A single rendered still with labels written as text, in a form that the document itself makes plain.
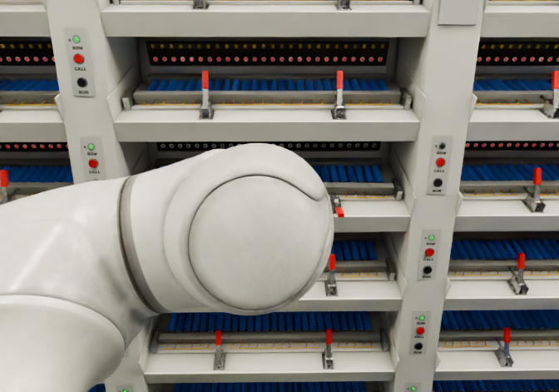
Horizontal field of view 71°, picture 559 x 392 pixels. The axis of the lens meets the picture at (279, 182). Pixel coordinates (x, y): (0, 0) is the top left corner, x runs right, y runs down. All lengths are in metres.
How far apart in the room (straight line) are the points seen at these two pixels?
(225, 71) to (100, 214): 0.71
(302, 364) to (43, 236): 0.86
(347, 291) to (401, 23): 0.58
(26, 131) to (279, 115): 0.50
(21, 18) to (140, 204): 0.68
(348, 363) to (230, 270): 0.88
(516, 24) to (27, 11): 0.90
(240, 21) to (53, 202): 0.57
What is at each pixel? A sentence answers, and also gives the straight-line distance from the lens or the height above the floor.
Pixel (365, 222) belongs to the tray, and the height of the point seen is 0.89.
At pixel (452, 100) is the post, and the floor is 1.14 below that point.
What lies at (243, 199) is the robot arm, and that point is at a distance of 0.19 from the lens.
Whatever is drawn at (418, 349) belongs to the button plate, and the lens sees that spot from 1.05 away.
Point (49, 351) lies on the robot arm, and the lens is 0.25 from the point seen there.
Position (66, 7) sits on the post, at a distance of 0.86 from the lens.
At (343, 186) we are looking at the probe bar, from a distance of 0.88.
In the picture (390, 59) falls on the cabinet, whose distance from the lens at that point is 1.01.
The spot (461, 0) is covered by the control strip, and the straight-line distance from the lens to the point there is 0.84.
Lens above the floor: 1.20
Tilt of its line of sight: 16 degrees down
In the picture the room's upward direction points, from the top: straight up
